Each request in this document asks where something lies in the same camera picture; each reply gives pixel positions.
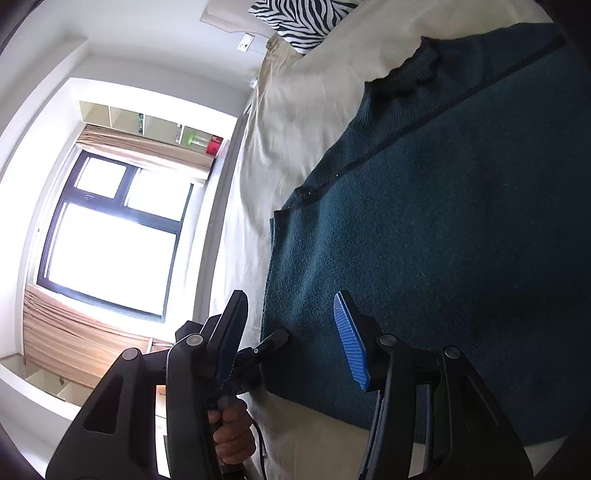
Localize grey bed frame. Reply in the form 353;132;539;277
192;105;252;322

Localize red storage box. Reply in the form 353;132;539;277
205;135;223;157

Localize wall power socket left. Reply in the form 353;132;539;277
238;33;256;53

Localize green lamp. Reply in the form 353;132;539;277
185;131;209;148

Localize dark teal knit sweater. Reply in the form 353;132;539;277
263;24;590;445

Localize person's left hand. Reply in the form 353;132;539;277
208;399;256;465

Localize zebra print pillow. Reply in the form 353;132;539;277
249;0;361;55

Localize beige bed sheet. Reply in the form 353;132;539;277
197;1;548;479

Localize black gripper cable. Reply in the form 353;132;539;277
248;414;270;480

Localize black framed window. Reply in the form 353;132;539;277
37;151;193;322

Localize beige upholstered headboard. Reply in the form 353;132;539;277
200;0;274;39

